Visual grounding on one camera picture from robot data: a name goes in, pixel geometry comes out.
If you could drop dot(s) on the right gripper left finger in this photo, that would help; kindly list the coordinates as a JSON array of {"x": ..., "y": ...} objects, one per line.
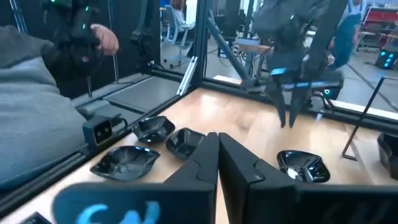
[{"x": 155, "y": 199}]

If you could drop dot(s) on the black leaf-shaped plate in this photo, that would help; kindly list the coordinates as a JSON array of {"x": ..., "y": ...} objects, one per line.
[
  {"x": 183, "y": 143},
  {"x": 124, "y": 163},
  {"x": 154, "y": 129}
]

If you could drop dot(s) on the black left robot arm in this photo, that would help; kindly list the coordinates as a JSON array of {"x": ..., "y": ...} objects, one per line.
[{"x": 289, "y": 31}]

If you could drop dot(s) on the black wavy square plate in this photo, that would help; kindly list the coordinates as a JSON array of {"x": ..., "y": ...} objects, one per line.
[
  {"x": 301, "y": 168},
  {"x": 388, "y": 155}
]

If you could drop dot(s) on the silver metal bracket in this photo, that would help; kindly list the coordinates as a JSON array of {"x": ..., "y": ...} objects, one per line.
[{"x": 186, "y": 76}]

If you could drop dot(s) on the person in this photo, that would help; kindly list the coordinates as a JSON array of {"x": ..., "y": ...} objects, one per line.
[
  {"x": 31, "y": 109},
  {"x": 179, "y": 14},
  {"x": 345, "y": 37}
]

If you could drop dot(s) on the white office chair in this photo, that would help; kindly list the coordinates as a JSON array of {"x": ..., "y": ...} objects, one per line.
[{"x": 177, "y": 31}]

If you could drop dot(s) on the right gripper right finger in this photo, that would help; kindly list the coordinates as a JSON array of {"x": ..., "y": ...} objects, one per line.
[{"x": 280, "y": 202}]

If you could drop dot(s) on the grey table-level camera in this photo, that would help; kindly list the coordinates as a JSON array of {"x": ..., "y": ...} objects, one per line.
[{"x": 98, "y": 132}]

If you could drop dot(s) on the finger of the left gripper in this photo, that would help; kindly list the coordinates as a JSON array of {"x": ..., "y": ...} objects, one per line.
[
  {"x": 281, "y": 105},
  {"x": 297, "y": 105}
]

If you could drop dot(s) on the red cabinet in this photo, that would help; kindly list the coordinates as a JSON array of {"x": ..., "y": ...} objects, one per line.
[{"x": 381, "y": 15}]

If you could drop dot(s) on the black device cyan lights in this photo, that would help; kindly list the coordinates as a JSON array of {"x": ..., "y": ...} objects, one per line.
[{"x": 385, "y": 59}]

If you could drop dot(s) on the person's hand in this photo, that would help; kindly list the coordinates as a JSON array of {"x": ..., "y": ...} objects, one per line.
[{"x": 107, "y": 39}]

